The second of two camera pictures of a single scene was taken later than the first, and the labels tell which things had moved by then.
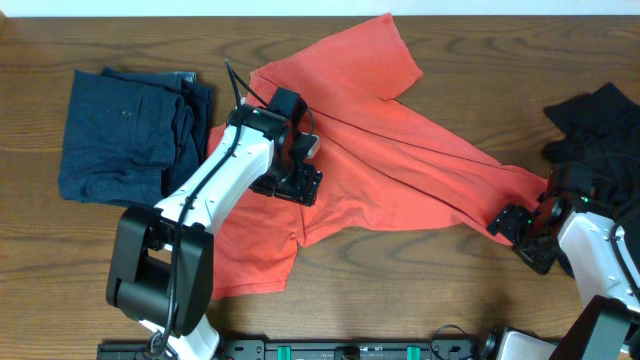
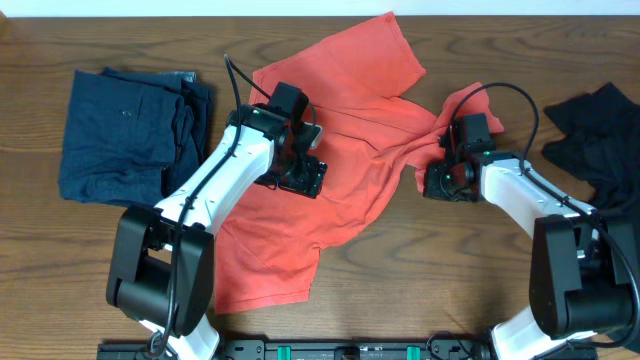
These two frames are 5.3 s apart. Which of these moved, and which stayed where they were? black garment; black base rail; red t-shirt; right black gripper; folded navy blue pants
Moved: red t-shirt; right black gripper
Stayed: black base rail; black garment; folded navy blue pants
